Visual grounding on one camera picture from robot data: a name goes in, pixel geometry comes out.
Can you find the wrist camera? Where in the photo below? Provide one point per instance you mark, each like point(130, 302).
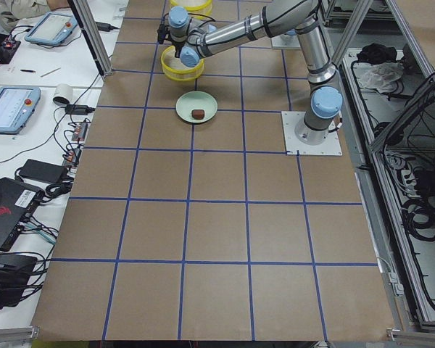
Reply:
point(162, 33)

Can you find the far blue teach pendant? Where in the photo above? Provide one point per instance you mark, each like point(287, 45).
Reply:
point(52, 29)

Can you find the light green plate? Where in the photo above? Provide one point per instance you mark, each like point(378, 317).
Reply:
point(196, 100)

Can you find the yellow steamer layer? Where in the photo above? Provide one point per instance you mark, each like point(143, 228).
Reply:
point(175, 70)
point(200, 8)

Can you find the small black adapter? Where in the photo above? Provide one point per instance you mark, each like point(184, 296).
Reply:
point(78, 109)

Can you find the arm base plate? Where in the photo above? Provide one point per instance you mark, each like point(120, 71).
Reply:
point(285, 42)
point(301, 140)

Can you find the brown bun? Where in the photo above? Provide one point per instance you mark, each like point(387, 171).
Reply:
point(198, 114)

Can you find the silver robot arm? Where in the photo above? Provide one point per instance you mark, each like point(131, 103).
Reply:
point(289, 25)

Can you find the blue teach pendant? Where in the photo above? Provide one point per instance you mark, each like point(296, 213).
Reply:
point(17, 104)
point(52, 29)

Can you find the aluminium frame post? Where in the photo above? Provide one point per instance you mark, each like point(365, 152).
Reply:
point(87, 24)

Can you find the white paper roll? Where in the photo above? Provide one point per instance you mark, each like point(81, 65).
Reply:
point(63, 95)

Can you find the black power adapter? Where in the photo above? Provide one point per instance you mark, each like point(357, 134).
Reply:
point(42, 171)

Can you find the black red computer box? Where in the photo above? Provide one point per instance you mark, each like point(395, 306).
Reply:
point(18, 202)

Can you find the near blue teach pendant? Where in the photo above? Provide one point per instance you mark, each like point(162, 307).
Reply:
point(17, 104)

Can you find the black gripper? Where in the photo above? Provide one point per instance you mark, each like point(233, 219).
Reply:
point(176, 45)

